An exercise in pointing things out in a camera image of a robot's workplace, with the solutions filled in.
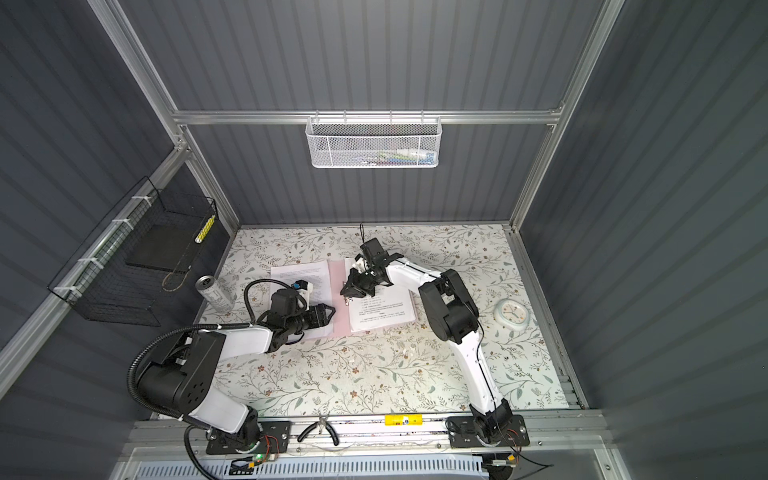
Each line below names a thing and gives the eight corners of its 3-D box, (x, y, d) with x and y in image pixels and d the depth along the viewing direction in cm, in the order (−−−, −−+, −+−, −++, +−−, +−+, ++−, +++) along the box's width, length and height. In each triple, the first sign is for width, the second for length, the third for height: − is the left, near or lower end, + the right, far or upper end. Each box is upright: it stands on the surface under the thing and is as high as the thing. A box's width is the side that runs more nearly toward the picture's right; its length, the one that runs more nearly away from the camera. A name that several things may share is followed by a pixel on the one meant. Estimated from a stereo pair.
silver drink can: (214, 315, 98) (191, 291, 86) (221, 300, 101) (199, 275, 90) (231, 315, 98) (210, 291, 86) (237, 300, 101) (217, 275, 90)
